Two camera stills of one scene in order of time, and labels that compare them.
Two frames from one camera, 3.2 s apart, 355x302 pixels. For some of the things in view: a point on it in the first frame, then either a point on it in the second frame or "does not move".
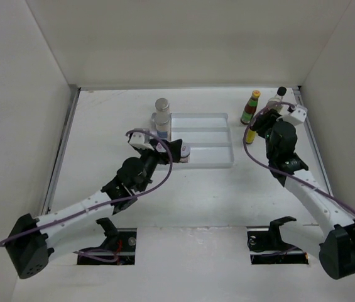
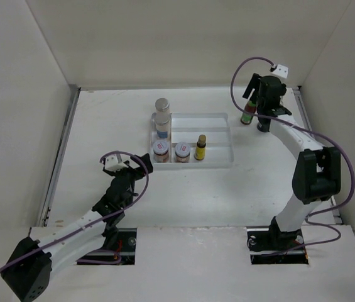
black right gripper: [269, 118] -> [254, 83]
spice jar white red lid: [185, 153] does not move
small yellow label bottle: [251, 134] -> [200, 151]
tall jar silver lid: [163, 124] does not move
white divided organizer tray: [208, 135] does not move
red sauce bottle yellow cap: [250, 109] does not move
